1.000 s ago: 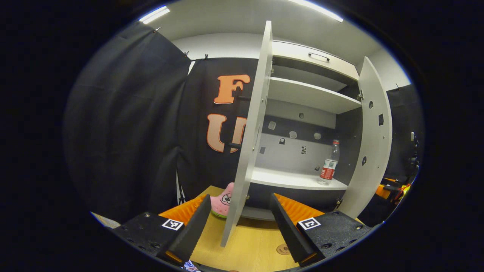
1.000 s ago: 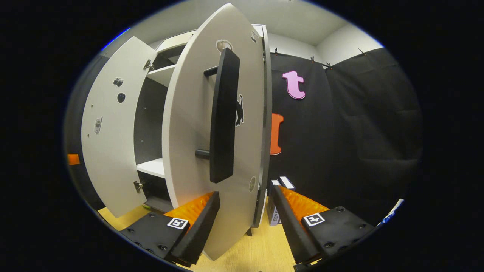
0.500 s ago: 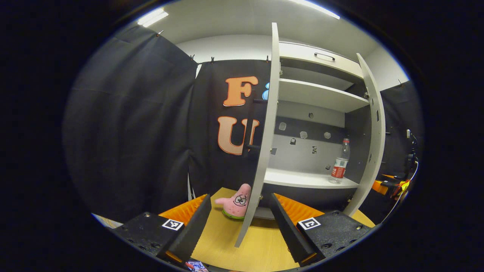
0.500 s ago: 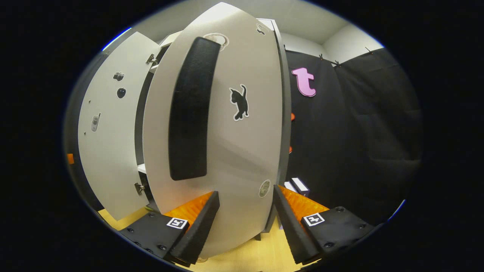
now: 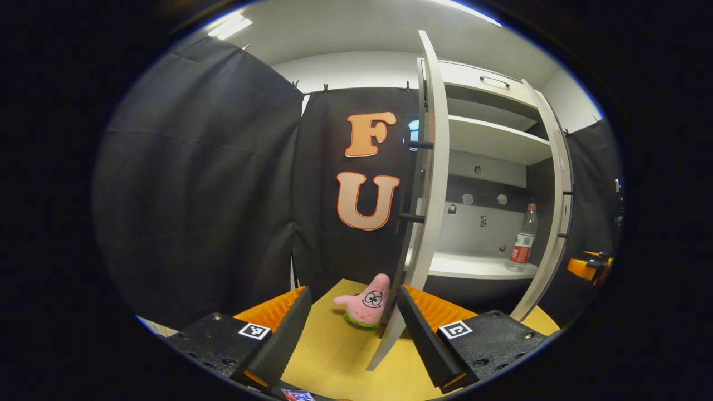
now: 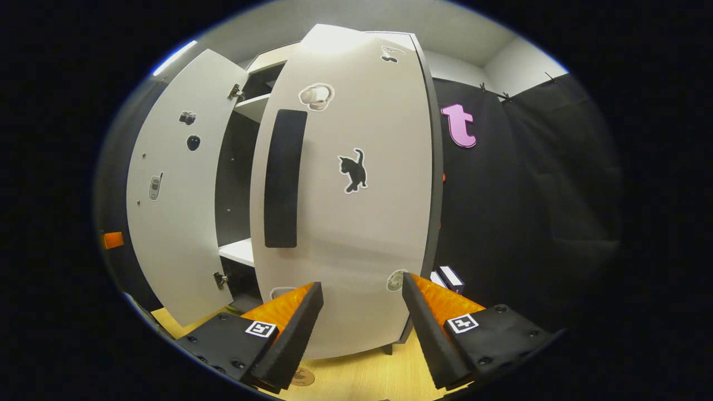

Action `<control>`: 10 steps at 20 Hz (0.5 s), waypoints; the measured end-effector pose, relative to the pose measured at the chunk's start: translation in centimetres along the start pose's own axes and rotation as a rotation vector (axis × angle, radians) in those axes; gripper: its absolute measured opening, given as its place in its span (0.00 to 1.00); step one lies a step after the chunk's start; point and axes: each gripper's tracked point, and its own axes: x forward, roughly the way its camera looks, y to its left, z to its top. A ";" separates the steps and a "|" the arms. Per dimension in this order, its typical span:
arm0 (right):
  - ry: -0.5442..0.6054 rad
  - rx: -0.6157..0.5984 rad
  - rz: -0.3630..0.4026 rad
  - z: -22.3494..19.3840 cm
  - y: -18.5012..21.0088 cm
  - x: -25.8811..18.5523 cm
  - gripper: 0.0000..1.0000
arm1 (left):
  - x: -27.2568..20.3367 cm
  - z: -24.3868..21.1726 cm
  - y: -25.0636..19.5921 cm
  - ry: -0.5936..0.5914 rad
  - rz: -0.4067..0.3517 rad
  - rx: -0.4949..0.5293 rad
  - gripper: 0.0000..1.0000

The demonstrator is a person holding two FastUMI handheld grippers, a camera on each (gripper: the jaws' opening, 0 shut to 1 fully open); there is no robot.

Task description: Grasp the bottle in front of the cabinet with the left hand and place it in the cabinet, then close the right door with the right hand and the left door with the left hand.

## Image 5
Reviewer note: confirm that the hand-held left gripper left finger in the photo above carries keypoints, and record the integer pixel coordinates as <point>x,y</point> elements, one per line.
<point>278,345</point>

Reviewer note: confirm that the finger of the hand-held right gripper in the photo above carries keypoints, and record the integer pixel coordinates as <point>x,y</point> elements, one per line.
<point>580,268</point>

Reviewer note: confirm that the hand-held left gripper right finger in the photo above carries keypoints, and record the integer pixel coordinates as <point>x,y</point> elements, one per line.
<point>426,345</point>

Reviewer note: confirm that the clear red-label water bottle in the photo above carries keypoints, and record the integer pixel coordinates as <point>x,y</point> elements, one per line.
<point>522,245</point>

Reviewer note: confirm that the white cabinet door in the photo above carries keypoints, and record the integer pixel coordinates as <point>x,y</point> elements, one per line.
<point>562,167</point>
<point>437,167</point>

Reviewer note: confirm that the pink starfish plush toy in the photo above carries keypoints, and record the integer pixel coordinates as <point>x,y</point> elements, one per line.
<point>370,301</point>

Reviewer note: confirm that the white cabinet shelf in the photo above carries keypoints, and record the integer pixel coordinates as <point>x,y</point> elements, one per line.
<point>490,139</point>
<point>468,266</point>

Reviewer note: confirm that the white and grey cabinet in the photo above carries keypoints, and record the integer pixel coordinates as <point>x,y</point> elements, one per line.
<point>473,239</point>

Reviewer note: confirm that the black backdrop cloth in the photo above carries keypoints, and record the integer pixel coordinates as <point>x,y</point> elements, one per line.
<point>195,195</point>

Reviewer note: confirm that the white cabinet flap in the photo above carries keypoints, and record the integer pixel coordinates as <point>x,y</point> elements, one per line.
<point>462,75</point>

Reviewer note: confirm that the ceiling light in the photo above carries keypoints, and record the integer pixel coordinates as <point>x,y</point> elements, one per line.
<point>229,26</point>

